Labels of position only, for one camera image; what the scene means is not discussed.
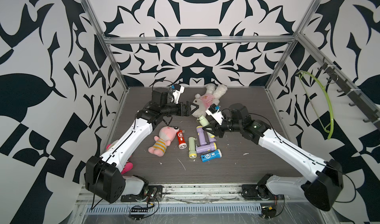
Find green flashlight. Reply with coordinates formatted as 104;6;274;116
197;115;209;131
189;137;197;159

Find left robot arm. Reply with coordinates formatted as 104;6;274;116
85;84;199;203

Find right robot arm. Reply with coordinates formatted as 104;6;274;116
205;103;343;211

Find purple flashlight right upright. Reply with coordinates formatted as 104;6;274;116
207;132;216;143

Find purple flashlight upright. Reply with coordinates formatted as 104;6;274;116
207;132;216;143
197;126;207;146

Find purple flashlight left upright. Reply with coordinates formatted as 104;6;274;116
197;126;207;146

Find purple flashlight lying sideways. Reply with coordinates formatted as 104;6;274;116
196;143;217;154

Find blue flashlight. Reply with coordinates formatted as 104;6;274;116
201;149;222;163

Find white teddy bear pink shirt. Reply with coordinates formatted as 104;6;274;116
193;84;228;118

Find pink striped plush pig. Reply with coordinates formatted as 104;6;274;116
148;126;179;157

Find panda plush pink striped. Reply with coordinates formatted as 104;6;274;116
106;143;133;175

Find black hook rack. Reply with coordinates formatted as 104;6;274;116
318;57;380;130

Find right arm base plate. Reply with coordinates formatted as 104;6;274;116
241;184;284;201

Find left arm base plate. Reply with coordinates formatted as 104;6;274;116
120;185;163;202

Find black connector right cable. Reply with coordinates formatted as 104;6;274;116
260;205;277;219

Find black connector cable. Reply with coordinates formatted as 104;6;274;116
260;205;277;219
129;205;149;221

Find green hoop on wall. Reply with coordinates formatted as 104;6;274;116
296;71;335;140

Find black connector left cable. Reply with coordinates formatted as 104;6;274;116
129;205;149;221

